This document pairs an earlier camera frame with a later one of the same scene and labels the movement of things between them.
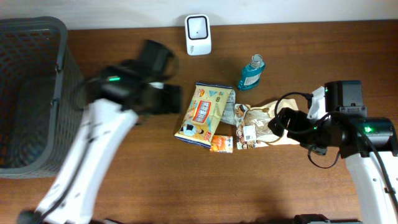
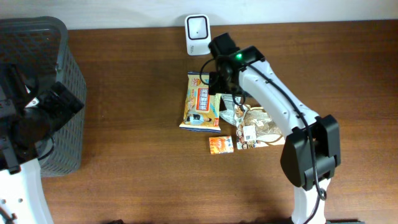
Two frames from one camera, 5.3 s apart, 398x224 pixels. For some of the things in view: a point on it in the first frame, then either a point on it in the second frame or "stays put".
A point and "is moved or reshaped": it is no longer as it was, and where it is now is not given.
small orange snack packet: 221,144 stays put
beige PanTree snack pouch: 252,129 stays put
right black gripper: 295,117 → 216,84
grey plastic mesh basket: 42,96 stays put
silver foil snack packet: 228,116 is moved or reshaped
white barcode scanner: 198,34 stays put
